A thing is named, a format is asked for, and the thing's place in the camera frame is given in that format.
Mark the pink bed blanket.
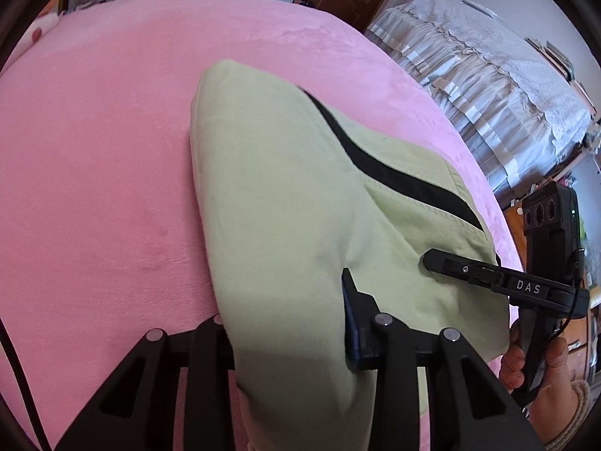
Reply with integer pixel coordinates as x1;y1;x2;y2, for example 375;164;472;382
0;0;524;451

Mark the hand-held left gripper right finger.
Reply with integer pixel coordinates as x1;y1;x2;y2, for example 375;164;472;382
342;268;545;451

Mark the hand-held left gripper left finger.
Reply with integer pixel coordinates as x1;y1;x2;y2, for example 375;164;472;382
54;314;245;451

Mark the black cable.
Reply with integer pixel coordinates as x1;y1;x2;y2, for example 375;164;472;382
0;324;52;451

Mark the stack of books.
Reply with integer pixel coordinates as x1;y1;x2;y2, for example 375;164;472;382
526;35;576;80

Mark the pink bear print quilt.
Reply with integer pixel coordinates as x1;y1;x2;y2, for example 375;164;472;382
21;12;62;48

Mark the person's right forearm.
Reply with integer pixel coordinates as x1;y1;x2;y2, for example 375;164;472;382
535;376;595;451

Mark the green and black hooded jacket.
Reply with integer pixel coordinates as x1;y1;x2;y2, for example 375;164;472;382
188;59;512;451

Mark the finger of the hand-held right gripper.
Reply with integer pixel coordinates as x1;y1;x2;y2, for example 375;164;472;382
423;248;574;312

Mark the person's right hand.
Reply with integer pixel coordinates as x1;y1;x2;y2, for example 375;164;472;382
498;319;574;407

